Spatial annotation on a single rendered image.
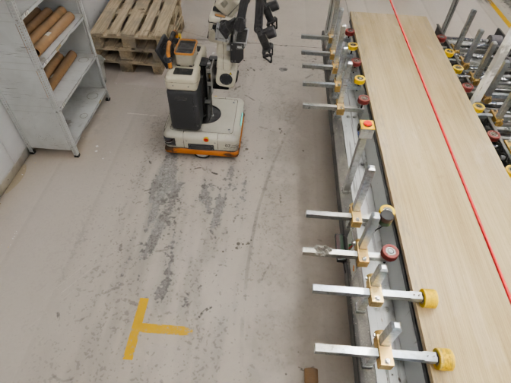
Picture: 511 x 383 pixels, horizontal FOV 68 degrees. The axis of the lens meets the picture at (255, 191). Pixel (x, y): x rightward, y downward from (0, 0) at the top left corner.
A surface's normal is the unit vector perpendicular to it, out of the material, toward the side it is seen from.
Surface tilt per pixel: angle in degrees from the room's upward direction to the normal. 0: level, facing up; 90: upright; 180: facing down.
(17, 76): 90
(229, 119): 0
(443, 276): 0
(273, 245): 0
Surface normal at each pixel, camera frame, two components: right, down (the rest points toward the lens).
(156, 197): 0.04, -0.66
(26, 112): -0.07, 0.75
